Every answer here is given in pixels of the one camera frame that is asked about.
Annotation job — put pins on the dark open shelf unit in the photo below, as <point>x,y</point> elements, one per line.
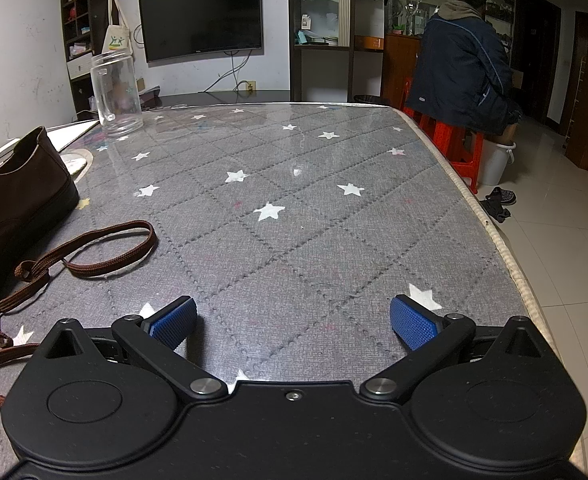
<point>96,20</point>

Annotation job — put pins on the dark wooden door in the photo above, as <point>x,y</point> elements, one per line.
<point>534,60</point>

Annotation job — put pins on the purple patterned waste bin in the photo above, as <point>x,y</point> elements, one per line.
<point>368,99</point>

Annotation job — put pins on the brown shoelace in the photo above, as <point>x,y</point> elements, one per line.
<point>25,270</point>

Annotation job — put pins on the black television console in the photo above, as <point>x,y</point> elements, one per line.
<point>224,97</point>

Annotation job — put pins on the white plastic bucket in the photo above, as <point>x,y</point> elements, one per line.
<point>494,160</point>

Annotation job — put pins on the white tote bag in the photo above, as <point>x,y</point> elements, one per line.
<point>116,37</point>

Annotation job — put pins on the clear glass jar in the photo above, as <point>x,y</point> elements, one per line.
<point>116,95</point>

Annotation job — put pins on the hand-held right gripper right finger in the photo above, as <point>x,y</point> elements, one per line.
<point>414,322</point>

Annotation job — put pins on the dark sock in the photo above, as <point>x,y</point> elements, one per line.
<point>496,212</point>

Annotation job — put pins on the grey star-patterned table cover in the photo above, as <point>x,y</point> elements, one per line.
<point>299,235</point>

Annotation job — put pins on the wooden cabinet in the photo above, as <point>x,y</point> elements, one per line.
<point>399,55</point>

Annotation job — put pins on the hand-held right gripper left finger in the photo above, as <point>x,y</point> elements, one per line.
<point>174,322</point>

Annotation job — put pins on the brown leather shoe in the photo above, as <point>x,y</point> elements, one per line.
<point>14,210</point>

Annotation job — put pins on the black television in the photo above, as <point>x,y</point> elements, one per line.
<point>199,17</point>

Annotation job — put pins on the glass display cabinet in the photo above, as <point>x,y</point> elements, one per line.
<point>294,75</point>

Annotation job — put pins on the white paper sheets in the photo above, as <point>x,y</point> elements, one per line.
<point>71,135</point>

